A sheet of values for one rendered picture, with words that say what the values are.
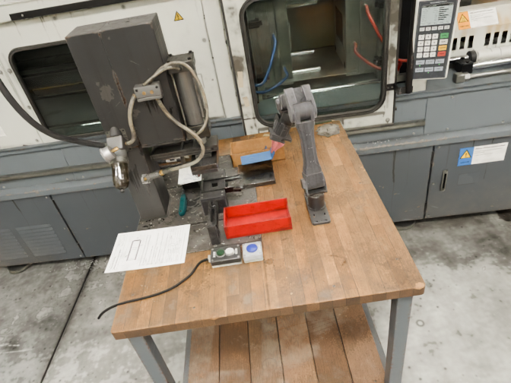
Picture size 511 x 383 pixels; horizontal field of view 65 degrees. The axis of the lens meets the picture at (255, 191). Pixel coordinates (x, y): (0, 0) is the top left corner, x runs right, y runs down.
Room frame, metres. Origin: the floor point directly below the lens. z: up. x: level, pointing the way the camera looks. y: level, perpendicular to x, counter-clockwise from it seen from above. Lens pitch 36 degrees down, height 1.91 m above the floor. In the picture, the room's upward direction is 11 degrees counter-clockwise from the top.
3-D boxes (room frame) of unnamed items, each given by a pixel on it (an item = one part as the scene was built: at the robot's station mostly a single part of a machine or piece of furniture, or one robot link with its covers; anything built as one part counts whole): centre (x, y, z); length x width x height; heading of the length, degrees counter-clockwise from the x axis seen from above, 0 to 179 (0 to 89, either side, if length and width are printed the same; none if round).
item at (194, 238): (1.40, 0.25, 0.88); 0.65 x 0.50 x 0.03; 178
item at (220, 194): (1.37, 0.17, 0.98); 0.20 x 0.10 x 0.01; 178
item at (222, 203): (1.37, 0.17, 0.94); 0.20 x 0.10 x 0.07; 178
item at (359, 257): (1.32, 0.01, 0.45); 1.12 x 0.99 x 0.90; 178
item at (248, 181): (1.49, -0.02, 0.91); 0.17 x 0.16 x 0.02; 178
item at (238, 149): (1.65, -0.04, 0.93); 0.25 x 0.13 x 0.08; 88
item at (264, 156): (1.54, -0.04, 0.98); 0.15 x 0.07 x 0.03; 91
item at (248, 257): (1.00, 0.05, 0.90); 0.07 x 0.07 x 0.06; 88
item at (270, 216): (1.16, 0.01, 0.93); 0.25 x 0.12 x 0.06; 88
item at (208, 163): (1.36, 0.24, 1.22); 0.26 x 0.18 x 0.30; 88
